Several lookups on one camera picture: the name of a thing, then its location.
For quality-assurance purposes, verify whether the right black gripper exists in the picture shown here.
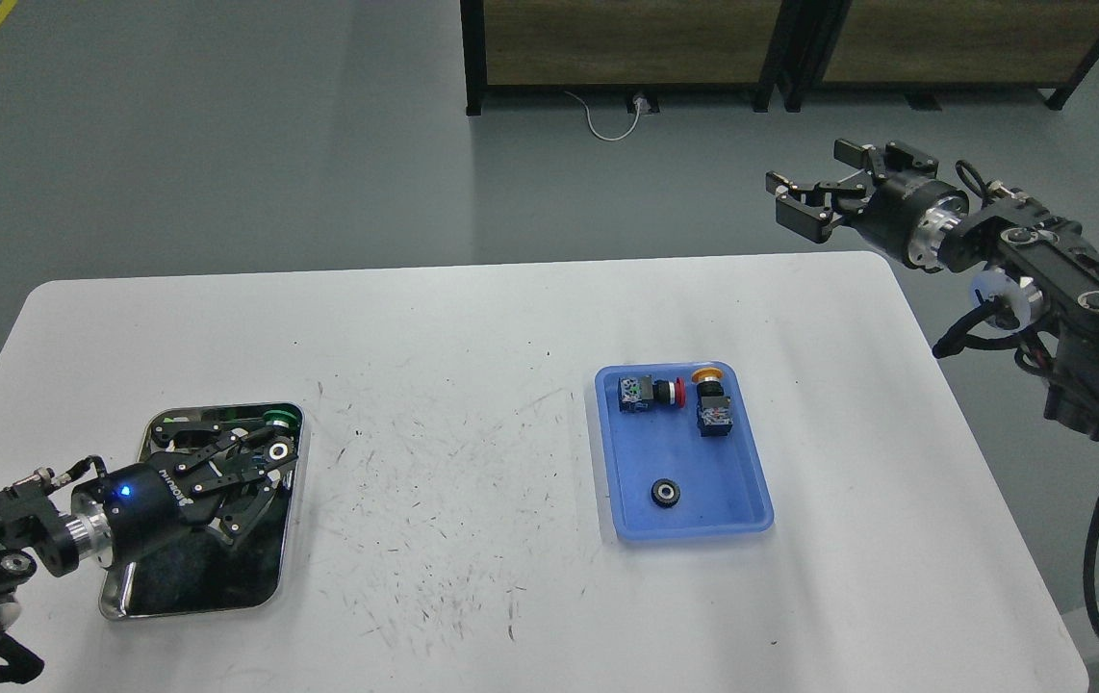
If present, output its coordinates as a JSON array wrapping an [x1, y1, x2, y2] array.
[[766, 138, 969, 272]]

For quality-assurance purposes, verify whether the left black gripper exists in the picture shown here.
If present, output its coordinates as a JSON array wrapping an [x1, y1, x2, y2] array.
[[68, 420, 298, 570]]

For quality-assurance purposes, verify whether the black gear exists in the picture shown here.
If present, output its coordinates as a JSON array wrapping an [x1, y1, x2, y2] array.
[[264, 438, 297, 468], [650, 478, 681, 508]]

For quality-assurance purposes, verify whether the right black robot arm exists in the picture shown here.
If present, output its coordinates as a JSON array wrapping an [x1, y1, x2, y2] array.
[[765, 138, 1099, 641]]

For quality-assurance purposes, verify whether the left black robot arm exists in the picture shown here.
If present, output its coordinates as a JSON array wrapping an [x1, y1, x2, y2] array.
[[0, 407, 300, 684]]

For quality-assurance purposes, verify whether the silver metal tray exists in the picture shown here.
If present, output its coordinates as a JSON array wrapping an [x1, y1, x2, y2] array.
[[99, 402, 303, 621]]

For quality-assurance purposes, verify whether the blue plastic tray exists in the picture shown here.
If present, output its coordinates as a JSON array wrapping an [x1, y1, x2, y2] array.
[[593, 361, 775, 541]]

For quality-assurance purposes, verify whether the right wooden cabinet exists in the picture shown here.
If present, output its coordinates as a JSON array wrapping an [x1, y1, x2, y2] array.
[[779, 1, 1099, 113]]

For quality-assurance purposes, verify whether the wooden cabinet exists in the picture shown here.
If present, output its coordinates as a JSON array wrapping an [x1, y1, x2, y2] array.
[[779, 1, 1099, 113], [460, 1, 804, 116]]

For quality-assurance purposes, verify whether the floor power socket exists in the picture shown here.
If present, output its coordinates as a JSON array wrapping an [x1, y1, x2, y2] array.
[[626, 91, 660, 116]]

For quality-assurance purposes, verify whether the left wooden cabinet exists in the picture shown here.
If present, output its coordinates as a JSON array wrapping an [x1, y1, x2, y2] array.
[[460, 1, 804, 116]]

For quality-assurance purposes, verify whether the green black push button switch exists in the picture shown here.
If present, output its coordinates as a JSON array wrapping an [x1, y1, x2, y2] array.
[[260, 407, 302, 435]]

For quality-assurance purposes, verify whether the white cable on floor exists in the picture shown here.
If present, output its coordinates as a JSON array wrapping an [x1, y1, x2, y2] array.
[[564, 90, 647, 142]]

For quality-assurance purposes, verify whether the yellow push button switch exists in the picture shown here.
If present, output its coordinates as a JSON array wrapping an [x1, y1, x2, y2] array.
[[691, 367, 733, 438]]

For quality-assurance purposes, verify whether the red push button switch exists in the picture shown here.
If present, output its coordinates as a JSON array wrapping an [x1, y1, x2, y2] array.
[[617, 375, 686, 413]]

